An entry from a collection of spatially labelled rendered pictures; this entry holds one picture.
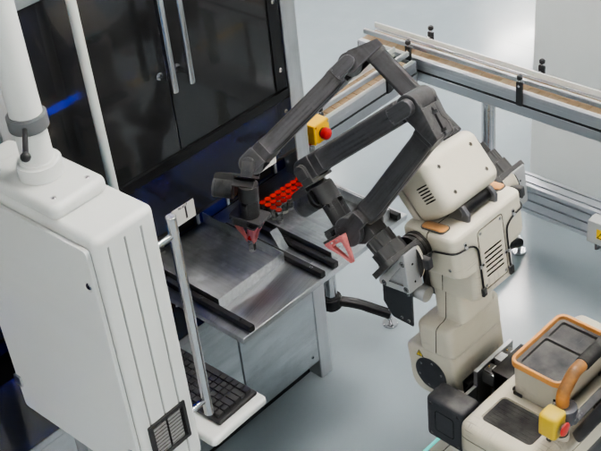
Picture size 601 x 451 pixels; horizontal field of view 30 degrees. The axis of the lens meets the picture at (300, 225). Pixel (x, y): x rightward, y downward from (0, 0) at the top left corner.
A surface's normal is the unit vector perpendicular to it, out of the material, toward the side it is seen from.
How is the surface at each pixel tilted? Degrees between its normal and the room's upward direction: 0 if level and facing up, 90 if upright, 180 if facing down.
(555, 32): 90
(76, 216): 0
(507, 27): 0
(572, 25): 90
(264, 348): 90
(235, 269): 0
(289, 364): 90
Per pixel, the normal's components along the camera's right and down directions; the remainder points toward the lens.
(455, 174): 0.47, -0.28
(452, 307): -0.69, 0.47
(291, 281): -0.09, -0.81
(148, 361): 0.75, 0.33
